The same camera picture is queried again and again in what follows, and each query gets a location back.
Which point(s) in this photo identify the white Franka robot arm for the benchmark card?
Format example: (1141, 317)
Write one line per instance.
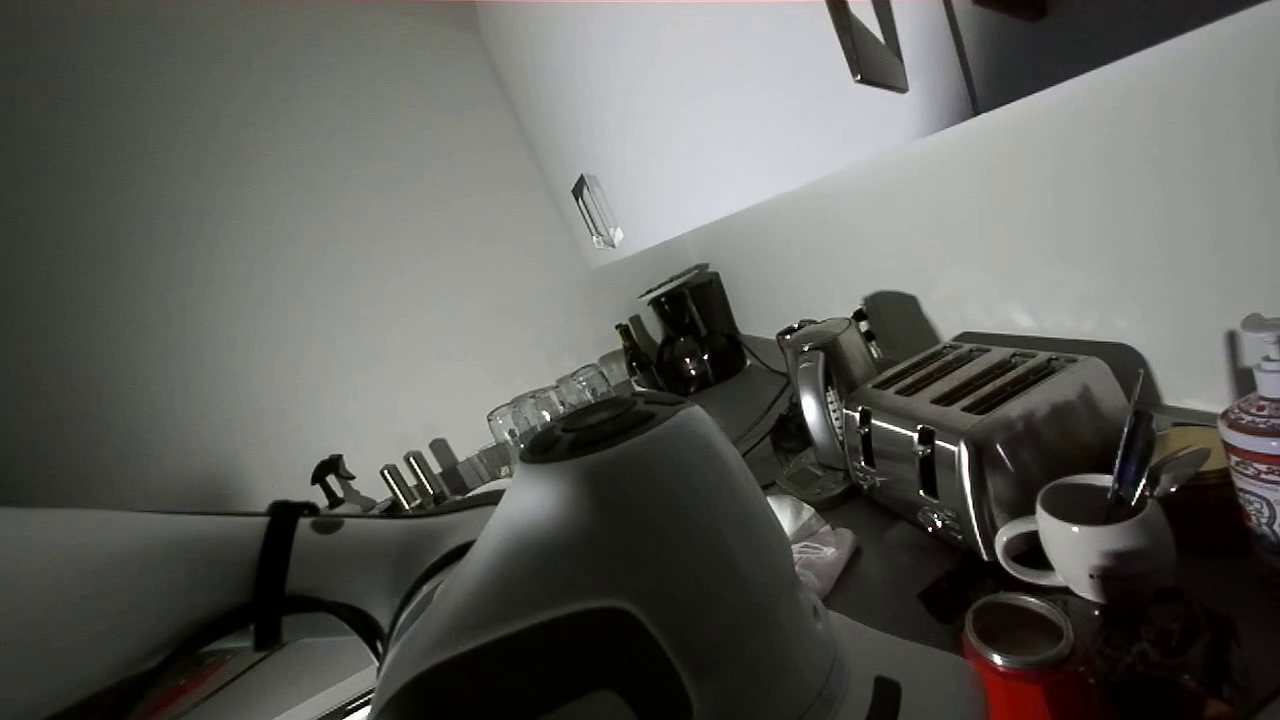
(626, 561)

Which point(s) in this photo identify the black coffee machine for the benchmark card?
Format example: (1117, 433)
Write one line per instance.
(695, 334)

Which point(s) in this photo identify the large clear glass jar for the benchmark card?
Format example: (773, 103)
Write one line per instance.
(512, 422)

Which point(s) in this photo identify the silver electric kettle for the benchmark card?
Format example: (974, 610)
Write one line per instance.
(825, 383)

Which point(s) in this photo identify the metal shaker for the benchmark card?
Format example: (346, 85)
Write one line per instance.
(423, 472)
(448, 464)
(395, 487)

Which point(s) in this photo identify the white crumpled cloth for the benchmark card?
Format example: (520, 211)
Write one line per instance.
(820, 544)

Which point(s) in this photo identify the grey appliance behind kettle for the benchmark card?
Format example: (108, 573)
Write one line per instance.
(900, 323)

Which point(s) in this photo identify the chrome four-slot toaster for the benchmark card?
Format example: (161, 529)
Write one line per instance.
(986, 443)

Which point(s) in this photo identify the red canister with silver rim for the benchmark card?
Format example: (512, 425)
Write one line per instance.
(1022, 663)

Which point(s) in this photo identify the white ceramic mug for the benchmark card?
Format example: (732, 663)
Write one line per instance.
(1092, 543)

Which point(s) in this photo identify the metal spoon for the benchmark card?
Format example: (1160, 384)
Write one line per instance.
(1177, 468)

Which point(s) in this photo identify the patterned ceramic jar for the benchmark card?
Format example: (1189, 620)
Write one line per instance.
(1252, 462)

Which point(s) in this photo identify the white wall cabinet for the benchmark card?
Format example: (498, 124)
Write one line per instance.
(695, 122)

